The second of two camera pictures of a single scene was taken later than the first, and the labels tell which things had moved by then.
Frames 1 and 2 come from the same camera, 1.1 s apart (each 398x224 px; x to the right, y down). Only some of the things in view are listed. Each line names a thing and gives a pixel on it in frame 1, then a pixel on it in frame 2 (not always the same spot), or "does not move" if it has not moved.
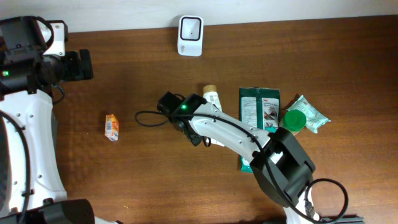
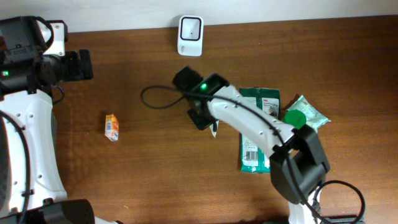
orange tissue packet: [111, 129] does not move
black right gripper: [193, 137] → [199, 119]
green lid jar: [293, 121] does not move
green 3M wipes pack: [260, 108] does not move
